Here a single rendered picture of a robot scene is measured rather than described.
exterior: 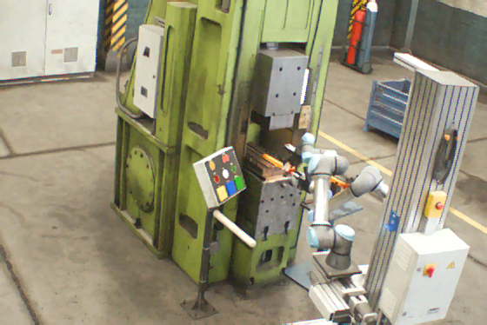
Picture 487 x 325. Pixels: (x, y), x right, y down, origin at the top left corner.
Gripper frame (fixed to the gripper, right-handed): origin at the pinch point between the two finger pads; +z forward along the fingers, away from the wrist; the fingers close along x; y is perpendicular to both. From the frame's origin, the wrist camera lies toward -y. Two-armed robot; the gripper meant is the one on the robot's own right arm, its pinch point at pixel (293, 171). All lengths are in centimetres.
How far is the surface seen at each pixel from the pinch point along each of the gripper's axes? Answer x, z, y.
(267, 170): -8.6, 17.2, 4.9
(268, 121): -12.1, 18.5, -30.9
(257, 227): -14.9, 12.0, 44.9
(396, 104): 349, 200, 50
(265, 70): -17, 22, -65
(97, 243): -91, 118, 99
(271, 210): -4.4, 11.8, 34.0
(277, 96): -8, 16, -48
